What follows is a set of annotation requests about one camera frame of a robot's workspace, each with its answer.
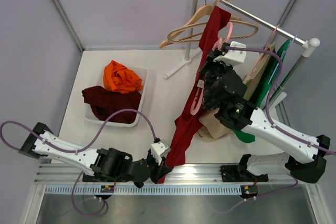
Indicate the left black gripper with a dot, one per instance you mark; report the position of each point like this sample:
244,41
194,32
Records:
160,171

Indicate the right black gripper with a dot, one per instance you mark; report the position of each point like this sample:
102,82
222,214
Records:
210,63

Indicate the pink plastic hanger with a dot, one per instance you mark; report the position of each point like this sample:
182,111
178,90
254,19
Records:
197,102

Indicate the red t shirt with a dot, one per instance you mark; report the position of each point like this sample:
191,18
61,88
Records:
187,124

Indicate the wooden hanger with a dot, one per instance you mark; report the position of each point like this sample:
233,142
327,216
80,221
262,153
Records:
204,10

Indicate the maroon t shirt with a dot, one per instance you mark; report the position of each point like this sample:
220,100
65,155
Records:
104,103

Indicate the orange t shirt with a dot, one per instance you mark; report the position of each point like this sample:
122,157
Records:
118,78

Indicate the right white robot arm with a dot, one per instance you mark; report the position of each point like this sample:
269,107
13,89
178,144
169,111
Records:
302,156

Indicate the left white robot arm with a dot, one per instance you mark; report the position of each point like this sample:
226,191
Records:
99,165

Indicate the green t shirt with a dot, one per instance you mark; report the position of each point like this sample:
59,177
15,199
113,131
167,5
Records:
259,82

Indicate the beige t shirt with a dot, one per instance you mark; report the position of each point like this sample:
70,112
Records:
225,99

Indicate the blue hanger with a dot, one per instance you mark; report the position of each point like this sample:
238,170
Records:
292,40

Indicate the metal clothes rack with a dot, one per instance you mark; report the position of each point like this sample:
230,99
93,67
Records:
309,46

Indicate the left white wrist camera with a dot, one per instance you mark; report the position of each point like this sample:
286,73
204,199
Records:
159,149

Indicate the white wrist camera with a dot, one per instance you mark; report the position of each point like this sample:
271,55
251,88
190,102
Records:
231,57
159,149

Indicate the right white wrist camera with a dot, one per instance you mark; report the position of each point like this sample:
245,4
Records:
231,57

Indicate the aluminium mounting rail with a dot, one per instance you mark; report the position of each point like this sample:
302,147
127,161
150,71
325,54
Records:
186,174

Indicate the white slotted cable duct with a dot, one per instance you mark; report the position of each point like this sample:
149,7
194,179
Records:
145,190

